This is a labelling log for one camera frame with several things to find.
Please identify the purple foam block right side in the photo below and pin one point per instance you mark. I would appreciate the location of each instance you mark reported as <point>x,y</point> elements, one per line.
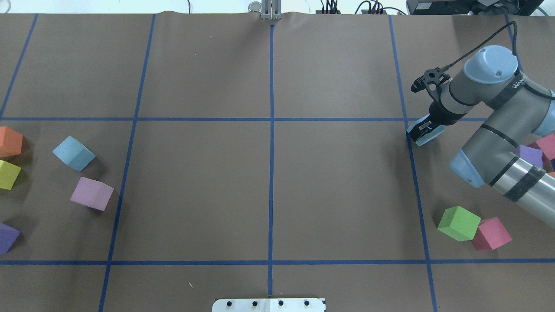
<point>531,155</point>

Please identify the light pink foam block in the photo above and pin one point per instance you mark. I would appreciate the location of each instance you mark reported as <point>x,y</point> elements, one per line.
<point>92,193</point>

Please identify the yellow foam block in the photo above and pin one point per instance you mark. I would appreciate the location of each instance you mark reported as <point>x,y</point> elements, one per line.
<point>8,174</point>

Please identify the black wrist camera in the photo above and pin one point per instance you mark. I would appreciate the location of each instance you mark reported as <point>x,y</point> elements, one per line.
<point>431,79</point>

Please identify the light blue foam block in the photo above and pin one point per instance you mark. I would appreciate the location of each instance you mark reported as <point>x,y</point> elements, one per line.
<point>427,135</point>
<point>74,154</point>

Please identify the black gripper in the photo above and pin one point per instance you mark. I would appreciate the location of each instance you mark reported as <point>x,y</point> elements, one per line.
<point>441,114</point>

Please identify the purple foam block left side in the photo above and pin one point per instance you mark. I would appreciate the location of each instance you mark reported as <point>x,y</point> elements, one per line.
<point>8,236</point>

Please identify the purple foam block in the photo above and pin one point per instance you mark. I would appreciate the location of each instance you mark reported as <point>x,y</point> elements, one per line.
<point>8,236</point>
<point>531,155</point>

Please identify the orange foam block left side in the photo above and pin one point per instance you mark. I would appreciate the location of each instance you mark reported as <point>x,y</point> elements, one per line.
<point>11,142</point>

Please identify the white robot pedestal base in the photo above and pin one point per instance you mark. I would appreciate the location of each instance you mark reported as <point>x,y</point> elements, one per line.
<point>270,305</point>

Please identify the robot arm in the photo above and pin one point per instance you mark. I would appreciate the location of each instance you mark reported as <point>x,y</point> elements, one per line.
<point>520,107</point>

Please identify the metal clamp at table edge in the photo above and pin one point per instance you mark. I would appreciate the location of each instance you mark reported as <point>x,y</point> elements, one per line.
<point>268,9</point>

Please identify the magenta foam block near bin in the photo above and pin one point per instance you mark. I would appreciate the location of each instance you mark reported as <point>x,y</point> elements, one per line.
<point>547,146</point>

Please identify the pink foam block by green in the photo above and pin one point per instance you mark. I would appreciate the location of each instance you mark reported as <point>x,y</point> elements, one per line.
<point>491,234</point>

